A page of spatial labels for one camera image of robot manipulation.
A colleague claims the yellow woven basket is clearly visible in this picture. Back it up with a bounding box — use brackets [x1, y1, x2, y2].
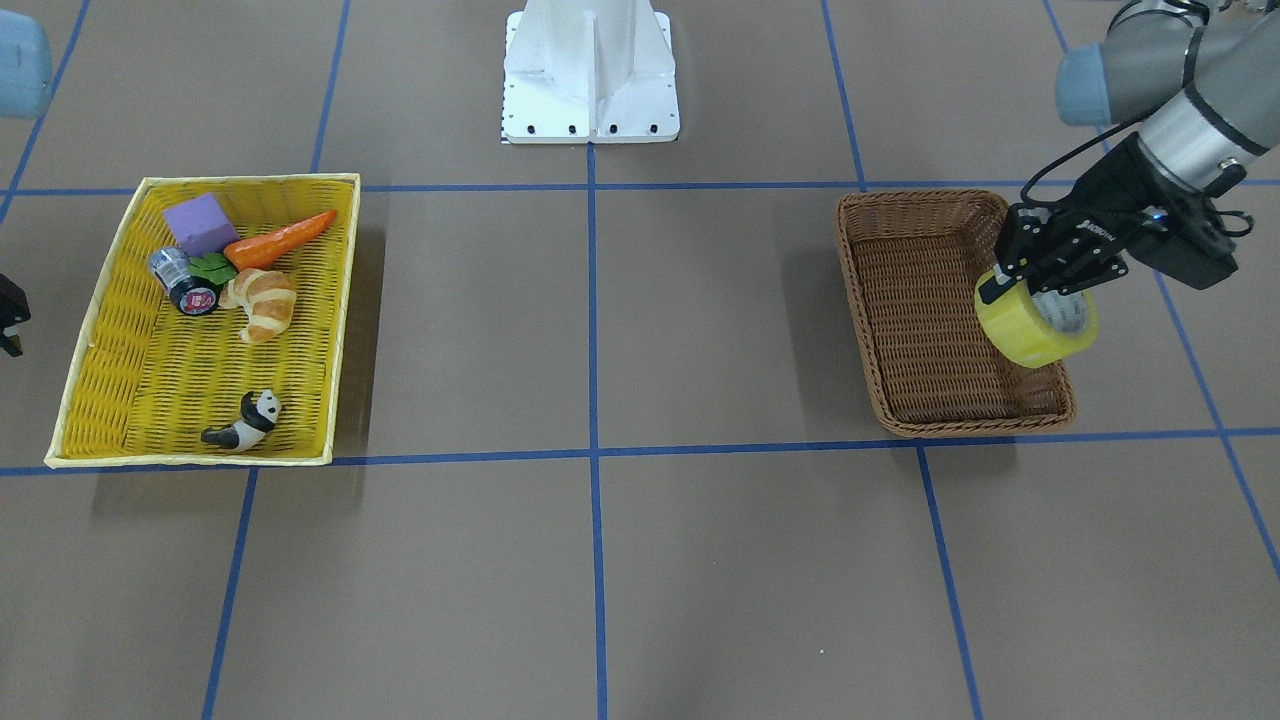
[45, 173, 362, 468]

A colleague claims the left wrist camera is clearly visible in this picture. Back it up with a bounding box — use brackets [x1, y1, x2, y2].
[1126, 195, 1239, 290]

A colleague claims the panda figurine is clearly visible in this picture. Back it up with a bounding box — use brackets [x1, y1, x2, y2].
[200, 389, 283, 452]

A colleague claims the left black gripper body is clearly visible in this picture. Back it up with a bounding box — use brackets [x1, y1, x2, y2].
[995, 132, 1170, 293]

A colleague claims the brown wicker basket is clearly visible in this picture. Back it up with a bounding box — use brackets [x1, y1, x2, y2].
[835, 188, 1078, 439]

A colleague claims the toy croissant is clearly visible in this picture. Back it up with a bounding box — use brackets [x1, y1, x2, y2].
[218, 269, 297, 345]

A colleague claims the purple foam block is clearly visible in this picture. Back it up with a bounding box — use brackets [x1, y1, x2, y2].
[163, 193, 241, 258]

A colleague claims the orange toy carrot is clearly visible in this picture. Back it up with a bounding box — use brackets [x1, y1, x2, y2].
[221, 210, 338, 272]

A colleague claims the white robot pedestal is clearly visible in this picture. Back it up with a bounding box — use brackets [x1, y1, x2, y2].
[500, 1, 681, 145]

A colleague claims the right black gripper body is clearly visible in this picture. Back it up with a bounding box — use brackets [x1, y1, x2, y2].
[0, 275, 31, 340]

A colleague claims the yellow tape roll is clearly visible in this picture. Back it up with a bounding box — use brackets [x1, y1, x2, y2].
[974, 281, 1100, 369]

